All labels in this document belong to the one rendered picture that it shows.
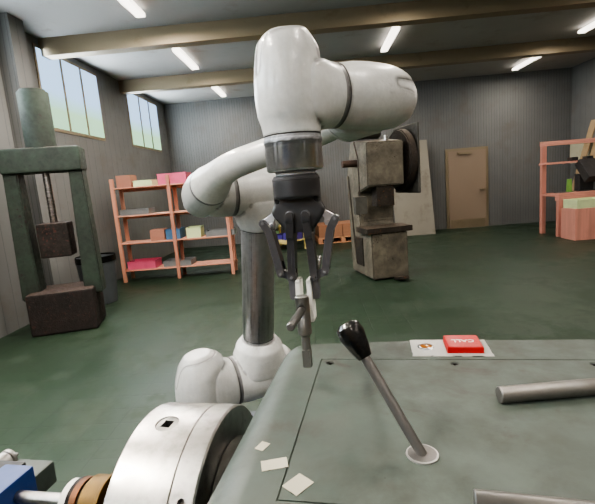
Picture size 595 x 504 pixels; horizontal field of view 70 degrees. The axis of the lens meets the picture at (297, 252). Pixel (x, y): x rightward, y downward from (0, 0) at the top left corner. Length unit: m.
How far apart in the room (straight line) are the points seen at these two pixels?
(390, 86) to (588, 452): 0.55
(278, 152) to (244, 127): 11.61
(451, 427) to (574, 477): 0.13
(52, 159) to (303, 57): 5.32
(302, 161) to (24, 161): 5.42
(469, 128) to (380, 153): 6.45
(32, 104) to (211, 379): 5.00
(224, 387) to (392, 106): 0.96
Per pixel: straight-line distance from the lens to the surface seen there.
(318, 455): 0.55
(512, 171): 13.18
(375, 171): 6.56
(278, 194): 0.66
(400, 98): 0.75
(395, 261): 6.74
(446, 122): 12.63
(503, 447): 0.58
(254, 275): 1.27
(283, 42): 0.66
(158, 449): 0.67
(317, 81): 0.66
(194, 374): 1.35
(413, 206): 11.66
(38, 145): 5.92
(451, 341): 0.83
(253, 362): 1.38
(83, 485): 0.86
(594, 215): 10.41
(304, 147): 0.64
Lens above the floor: 1.57
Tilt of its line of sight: 9 degrees down
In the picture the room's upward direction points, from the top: 5 degrees counter-clockwise
